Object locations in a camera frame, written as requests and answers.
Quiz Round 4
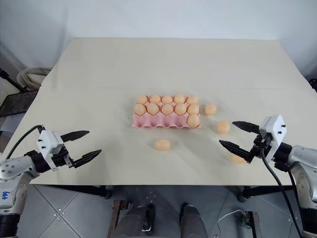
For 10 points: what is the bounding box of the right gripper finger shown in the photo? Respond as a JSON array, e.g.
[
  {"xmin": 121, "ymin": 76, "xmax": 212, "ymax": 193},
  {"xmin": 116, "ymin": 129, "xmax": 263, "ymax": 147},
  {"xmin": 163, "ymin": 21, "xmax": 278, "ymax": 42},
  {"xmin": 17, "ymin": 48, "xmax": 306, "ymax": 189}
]
[
  {"xmin": 232, "ymin": 120, "xmax": 261, "ymax": 135},
  {"xmin": 218, "ymin": 139, "xmax": 254, "ymax": 162}
]

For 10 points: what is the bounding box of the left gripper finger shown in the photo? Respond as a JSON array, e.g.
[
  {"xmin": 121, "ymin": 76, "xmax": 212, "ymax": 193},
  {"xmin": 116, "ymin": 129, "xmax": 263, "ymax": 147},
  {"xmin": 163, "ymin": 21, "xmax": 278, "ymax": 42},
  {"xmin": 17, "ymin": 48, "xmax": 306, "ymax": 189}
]
[
  {"xmin": 60, "ymin": 130, "xmax": 90, "ymax": 143},
  {"xmin": 73, "ymin": 149, "xmax": 103, "ymax": 168}
]

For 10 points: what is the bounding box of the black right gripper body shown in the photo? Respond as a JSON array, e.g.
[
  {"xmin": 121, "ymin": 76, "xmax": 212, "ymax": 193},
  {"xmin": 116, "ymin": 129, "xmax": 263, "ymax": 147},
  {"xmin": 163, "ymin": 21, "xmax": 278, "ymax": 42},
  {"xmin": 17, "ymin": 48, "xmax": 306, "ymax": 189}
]
[{"xmin": 246, "ymin": 132, "xmax": 273, "ymax": 165}]

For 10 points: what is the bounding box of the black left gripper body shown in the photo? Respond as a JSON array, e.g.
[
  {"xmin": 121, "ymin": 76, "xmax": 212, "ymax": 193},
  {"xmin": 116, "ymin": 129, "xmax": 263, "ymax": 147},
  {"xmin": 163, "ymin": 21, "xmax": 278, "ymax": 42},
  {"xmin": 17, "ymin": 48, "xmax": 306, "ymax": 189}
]
[{"xmin": 52, "ymin": 145, "xmax": 75, "ymax": 170}]

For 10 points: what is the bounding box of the pink egg tray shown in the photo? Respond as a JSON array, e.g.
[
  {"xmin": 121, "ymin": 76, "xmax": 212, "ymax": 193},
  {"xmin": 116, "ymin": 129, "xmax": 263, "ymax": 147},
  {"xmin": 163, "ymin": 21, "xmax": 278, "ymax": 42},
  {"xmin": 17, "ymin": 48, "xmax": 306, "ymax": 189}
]
[{"xmin": 131, "ymin": 95, "xmax": 202, "ymax": 130}]

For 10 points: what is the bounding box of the dark floor plate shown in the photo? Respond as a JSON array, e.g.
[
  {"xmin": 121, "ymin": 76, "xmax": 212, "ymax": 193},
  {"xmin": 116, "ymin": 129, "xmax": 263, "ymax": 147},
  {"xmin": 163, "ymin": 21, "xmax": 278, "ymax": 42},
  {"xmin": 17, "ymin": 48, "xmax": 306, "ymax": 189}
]
[{"xmin": 0, "ymin": 90, "xmax": 38, "ymax": 118}]

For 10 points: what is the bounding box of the cream cloth bag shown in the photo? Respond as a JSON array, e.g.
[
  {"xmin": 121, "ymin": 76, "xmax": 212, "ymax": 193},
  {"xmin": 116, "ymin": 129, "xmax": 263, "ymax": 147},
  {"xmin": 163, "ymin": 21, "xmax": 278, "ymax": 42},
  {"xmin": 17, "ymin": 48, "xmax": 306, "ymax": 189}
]
[{"xmin": 16, "ymin": 66, "xmax": 52, "ymax": 91}]

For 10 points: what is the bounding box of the black equipment at edge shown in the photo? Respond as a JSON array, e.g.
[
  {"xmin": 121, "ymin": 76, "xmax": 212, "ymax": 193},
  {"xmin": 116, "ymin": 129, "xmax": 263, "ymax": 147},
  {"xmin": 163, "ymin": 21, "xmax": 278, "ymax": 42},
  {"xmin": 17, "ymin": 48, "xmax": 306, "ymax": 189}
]
[{"xmin": 308, "ymin": 73, "xmax": 317, "ymax": 94}]

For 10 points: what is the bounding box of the dark rounded robot leg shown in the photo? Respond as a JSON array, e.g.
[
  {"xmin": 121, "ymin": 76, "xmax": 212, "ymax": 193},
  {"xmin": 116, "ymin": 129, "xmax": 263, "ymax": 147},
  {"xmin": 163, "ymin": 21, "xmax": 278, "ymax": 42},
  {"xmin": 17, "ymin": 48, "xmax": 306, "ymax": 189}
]
[
  {"xmin": 115, "ymin": 203, "xmax": 156, "ymax": 238},
  {"xmin": 179, "ymin": 202, "xmax": 209, "ymax": 238}
]

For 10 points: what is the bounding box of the black tripod stand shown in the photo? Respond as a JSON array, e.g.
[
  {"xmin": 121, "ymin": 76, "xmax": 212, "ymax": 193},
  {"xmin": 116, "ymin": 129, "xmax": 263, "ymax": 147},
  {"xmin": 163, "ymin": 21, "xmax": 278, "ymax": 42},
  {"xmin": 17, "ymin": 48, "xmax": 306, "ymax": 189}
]
[{"xmin": 0, "ymin": 66, "xmax": 28, "ymax": 93}]

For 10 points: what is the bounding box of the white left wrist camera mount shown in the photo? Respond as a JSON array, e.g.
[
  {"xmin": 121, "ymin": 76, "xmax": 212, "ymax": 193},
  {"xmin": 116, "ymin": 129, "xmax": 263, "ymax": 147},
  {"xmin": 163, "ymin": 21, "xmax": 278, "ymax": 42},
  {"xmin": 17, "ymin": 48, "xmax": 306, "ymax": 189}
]
[{"xmin": 36, "ymin": 128, "xmax": 67, "ymax": 172}]

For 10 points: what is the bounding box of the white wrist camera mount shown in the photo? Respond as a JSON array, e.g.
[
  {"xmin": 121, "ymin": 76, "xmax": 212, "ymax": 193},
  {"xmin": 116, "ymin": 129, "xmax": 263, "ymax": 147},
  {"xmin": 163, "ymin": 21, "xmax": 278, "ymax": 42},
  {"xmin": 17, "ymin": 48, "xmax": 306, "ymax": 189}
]
[
  {"xmin": 258, "ymin": 114, "xmax": 287, "ymax": 161},
  {"xmin": 36, "ymin": 128, "xmax": 67, "ymax": 172}
]

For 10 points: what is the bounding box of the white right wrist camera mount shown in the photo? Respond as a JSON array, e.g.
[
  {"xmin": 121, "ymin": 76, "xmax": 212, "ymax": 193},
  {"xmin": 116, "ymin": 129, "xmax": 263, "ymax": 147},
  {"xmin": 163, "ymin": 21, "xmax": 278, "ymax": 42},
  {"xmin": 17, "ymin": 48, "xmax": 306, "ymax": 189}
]
[{"xmin": 258, "ymin": 114, "xmax": 287, "ymax": 161}]

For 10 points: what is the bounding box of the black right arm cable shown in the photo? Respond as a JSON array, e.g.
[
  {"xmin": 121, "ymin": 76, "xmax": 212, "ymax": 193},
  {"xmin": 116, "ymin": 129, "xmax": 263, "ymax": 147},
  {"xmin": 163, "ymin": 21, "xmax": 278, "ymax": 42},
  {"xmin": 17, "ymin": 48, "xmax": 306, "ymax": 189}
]
[{"xmin": 259, "ymin": 138, "xmax": 305, "ymax": 238}]

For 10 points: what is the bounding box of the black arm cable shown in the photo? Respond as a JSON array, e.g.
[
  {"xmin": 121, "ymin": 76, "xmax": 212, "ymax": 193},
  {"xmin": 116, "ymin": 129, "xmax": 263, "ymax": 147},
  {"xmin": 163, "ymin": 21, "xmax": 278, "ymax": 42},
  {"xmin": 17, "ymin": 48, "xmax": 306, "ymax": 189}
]
[
  {"xmin": 259, "ymin": 138, "xmax": 305, "ymax": 238},
  {"xmin": 5, "ymin": 124, "xmax": 46, "ymax": 160}
]

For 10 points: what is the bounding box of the black table frame bar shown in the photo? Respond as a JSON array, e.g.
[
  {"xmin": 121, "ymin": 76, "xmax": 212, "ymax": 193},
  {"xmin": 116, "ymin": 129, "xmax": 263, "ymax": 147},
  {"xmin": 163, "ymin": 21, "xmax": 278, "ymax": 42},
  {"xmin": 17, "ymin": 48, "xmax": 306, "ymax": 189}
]
[
  {"xmin": 237, "ymin": 185, "xmax": 283, "ymax": 202},
  {"xmin": 59, "ymin": 184, "xmax": 111, "ymax": 200}
]

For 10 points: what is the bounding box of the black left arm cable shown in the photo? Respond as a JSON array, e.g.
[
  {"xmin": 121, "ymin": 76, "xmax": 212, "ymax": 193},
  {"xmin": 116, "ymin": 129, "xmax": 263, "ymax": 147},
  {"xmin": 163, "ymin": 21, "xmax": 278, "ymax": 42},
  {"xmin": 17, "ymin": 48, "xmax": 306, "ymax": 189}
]
[{"xmin": 5, "ymin": 124, "xmax": 46, "ymax": 160}]

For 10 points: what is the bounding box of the rusty brown post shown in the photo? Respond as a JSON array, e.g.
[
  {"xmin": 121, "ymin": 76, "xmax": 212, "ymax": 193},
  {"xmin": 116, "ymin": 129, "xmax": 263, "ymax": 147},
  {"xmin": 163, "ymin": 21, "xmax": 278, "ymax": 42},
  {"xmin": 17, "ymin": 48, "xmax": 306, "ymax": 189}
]
[
  {"xmin": 243, "ymin": 210, "xmax": 261, "ymax": 238},
  {"xmin": 106, "ymin": 199, "xmax": 133, "ymax": 238}
]

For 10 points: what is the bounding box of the white floor cable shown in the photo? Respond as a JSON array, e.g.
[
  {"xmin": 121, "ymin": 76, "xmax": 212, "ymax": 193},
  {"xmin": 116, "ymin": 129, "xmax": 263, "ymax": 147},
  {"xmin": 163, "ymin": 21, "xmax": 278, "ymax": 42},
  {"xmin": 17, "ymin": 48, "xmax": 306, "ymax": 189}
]
[{"xmin": 215, "ymin": 209, "xmax": 246, "ymax": 238}]

